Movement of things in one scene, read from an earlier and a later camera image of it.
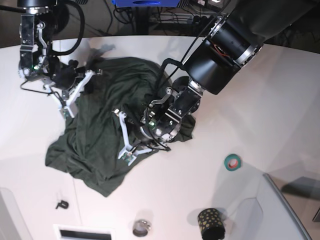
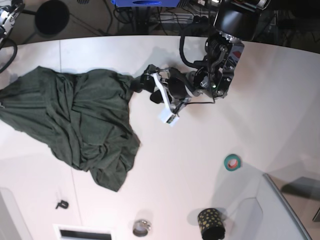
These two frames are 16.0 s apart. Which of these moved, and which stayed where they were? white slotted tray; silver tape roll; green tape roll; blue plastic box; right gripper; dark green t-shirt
Moved: right gripper; dark green t-shirt
Stayed: blue plastic box; green tape roll; silver tape roll; white slotted tray
